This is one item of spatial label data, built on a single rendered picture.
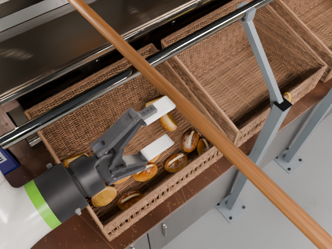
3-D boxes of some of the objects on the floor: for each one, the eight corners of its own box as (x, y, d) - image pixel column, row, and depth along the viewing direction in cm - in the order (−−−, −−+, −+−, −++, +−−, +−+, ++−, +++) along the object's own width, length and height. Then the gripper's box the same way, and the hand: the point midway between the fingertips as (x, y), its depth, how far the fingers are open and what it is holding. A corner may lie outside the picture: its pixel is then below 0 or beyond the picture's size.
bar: (96, 252, 164) (-8, 133, 66) (266, 127, 206) (356, -60, 108) (130, 308, 151) (62, 261, 52) (304, 161, 193) (448, -17, 94)
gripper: (46, 131, 49) (158, 68, 56) (81, 191, 69) (160, 140, 77) (69, 167, 45) (185, 94, 53) (100, 219, 66) (179, 162, 73)
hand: (165, 124), depth 64 cm, fingers open, 13 cm apart
